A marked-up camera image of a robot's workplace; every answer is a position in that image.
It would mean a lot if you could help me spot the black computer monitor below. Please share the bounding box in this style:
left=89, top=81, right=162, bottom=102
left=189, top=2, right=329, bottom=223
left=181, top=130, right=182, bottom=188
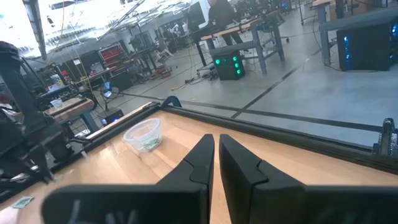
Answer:
left=185, top=1, right=206, bottom=32

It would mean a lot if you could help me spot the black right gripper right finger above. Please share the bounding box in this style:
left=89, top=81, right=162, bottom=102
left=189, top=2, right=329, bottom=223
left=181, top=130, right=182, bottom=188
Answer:
left=218, top=134, right=398, bottom=224

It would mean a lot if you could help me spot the red tool chest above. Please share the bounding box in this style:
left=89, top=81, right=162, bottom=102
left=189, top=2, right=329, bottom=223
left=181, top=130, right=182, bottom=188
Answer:
left=98, top=44, right=126, bottom=68

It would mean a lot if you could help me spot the small wooden top table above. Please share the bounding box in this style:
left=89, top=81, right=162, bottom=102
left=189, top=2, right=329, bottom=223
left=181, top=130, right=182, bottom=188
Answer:
left=45, top=96, right=101, bottom=133

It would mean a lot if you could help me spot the clear plastic container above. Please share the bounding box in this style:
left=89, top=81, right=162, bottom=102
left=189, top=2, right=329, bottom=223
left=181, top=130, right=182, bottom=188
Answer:
left=123, top=117, right=163, bottom=153

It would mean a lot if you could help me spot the black frame clamp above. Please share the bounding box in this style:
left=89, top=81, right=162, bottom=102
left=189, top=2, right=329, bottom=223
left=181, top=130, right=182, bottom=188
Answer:
left=372, top=117, right=398, bottom=157
left=160, top=95, right=183, bottom=109

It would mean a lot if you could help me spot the wooden workbench with grey legs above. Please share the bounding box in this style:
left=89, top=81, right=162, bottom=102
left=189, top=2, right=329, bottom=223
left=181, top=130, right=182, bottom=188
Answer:
left=192, top=11, right=286, bottom=75

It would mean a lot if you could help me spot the black computer with green lights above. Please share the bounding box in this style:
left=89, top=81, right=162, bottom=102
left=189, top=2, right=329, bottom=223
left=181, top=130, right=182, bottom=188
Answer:
left=212, top=49, right=246, bottom=82

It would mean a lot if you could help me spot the black aluminium table frame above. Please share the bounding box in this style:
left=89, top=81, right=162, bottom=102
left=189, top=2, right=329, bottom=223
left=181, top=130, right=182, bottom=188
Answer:
left=0, top=101, right=398, bottom=203

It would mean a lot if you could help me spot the person at desk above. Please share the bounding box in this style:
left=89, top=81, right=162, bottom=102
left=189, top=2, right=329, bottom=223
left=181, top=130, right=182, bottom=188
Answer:
left=207, top=0, right=245, bottom=46

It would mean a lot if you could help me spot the green stevia packet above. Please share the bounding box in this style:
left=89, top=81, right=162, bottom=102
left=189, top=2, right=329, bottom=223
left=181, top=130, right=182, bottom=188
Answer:
left=141, top=136, right=162, bottom=151
left=11, top=195, right=34, bottom=209

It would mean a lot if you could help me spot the black computer with blue lights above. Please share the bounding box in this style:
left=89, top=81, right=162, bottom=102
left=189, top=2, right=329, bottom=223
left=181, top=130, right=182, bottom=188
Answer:
left=336, top=22, right=398, bottom=72

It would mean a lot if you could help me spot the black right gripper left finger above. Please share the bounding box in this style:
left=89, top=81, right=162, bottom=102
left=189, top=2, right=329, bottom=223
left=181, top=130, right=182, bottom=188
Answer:
left=41, top=134, right=216, bottom=224

